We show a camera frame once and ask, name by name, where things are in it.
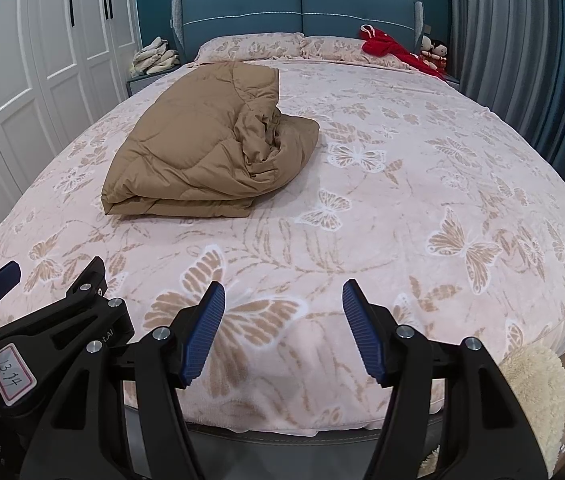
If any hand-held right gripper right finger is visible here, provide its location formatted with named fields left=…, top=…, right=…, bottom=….
left=341, top=278, right=548, bottom=480

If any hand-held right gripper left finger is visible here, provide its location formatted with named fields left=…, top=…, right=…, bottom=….
left=21, top=280, right=226, bottom=480

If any tan quilted jacket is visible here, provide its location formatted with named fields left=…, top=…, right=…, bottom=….
left=101, top=60, right=321, bottom=218

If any bed with butterfly bedspread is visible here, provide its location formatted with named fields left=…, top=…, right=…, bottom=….
left=0, top=57, right=565, bottom=431

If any cream shaggy rug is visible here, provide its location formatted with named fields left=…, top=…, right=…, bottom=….
left=500, top=342, right=565, bottom=476

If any white wardrobe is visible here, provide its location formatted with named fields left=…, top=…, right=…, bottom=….
left=0, top=0, right=143, bottom=226

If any pile of cream cloths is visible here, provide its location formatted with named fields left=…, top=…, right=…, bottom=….
left=132, top=37, right=180, bottom=77

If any pink floral pillow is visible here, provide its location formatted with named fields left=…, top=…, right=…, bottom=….
left=300, top=36, right=378, bottom=63
left=196, top=32, right=306, bottom=63

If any red garment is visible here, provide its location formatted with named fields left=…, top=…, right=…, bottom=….
left=360, top=24, right=446, bottom=78

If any grey blue curtain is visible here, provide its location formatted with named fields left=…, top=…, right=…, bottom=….
left=447, top=0, right=565, bottom=211

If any blue upholstered headboard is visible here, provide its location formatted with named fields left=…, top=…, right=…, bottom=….
left=171, top=0, right=424, bottom=63

